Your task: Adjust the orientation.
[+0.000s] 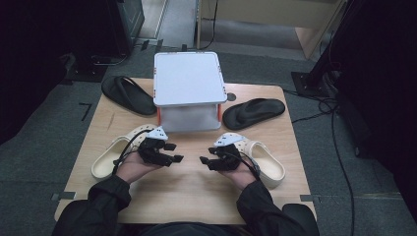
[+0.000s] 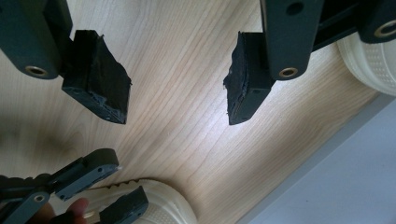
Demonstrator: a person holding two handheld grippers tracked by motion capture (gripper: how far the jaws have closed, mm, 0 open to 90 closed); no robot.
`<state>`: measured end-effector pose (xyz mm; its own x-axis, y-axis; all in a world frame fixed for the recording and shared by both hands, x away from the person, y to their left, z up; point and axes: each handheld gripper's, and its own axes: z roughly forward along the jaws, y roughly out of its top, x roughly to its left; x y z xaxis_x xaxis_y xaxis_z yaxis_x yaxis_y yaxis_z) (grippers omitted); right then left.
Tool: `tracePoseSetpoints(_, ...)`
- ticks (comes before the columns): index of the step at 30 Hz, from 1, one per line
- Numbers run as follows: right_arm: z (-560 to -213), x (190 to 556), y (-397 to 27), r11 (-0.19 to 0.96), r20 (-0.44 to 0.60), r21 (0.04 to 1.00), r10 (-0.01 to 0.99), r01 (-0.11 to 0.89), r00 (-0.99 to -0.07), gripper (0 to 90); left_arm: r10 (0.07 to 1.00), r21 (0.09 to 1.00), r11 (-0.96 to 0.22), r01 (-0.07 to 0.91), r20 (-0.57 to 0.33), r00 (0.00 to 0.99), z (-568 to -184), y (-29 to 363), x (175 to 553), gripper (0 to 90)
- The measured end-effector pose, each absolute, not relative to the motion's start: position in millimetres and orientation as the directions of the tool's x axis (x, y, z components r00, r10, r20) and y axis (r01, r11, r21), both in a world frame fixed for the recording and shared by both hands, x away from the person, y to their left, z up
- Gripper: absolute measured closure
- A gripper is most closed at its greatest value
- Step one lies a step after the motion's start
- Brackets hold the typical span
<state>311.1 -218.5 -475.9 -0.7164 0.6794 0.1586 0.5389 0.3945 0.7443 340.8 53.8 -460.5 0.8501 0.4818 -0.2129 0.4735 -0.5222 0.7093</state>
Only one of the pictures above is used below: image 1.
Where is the person's left hand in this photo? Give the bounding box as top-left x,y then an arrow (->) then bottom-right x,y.
115,151 -> 162,185

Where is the black floor cable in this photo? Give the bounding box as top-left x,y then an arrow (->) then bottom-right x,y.
282,88 -> 357,236

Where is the person's torso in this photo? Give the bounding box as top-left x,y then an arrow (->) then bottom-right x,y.
117,221 -> 250,236

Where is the black cabinet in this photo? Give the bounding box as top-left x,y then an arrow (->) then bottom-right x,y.
70,0 -> 146,83

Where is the white two-tier shoe rack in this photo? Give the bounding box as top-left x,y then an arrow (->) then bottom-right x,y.
152,51 -> 228,134

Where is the black flip-flop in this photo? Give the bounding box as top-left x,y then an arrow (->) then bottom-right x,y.
100,75 -> 158,117
221,97 -> 287,132

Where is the cream clog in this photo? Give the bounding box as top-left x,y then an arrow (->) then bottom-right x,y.
214,132 -> 286,191
90,123 -> 159,181

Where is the black metal stand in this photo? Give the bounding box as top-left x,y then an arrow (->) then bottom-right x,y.
290,0 -> 362,98

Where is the person's right hand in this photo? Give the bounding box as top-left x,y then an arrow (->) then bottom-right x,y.
217,161 -> 259,192

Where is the right hand-held gripper cable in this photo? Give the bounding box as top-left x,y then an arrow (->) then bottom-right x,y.
235,151 -> 262,182

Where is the grey tape strip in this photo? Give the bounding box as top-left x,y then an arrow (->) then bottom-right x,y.
299,194 -> 322,203
50,191 -> 78,202

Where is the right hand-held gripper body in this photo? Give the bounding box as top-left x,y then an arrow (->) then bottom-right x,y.
209,132 -> 247,172

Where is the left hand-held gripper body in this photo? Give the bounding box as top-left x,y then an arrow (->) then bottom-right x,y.
137,126 -> 170,166

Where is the black hanging cable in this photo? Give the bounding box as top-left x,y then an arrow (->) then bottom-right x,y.
198,0 -> 219,52

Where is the person's right leg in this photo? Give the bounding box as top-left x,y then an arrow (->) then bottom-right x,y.
282,203 -> 318,234

